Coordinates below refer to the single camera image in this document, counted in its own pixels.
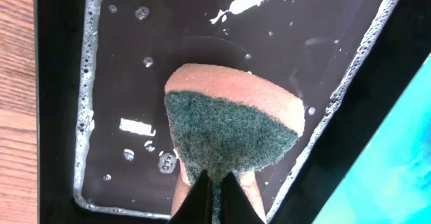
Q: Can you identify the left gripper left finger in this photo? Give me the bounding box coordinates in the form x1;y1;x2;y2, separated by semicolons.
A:
168;170;213;224

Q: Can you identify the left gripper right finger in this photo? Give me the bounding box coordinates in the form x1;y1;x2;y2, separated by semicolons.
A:
220;172;264;224

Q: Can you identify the green and pink sponge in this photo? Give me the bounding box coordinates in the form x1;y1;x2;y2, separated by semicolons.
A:
164;64;305;221

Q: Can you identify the black water tray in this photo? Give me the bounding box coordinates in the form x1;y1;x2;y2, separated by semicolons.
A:
36;0;430;223

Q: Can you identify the teal plastic tray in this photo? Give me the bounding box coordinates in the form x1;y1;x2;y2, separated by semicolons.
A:
313;59;430;224

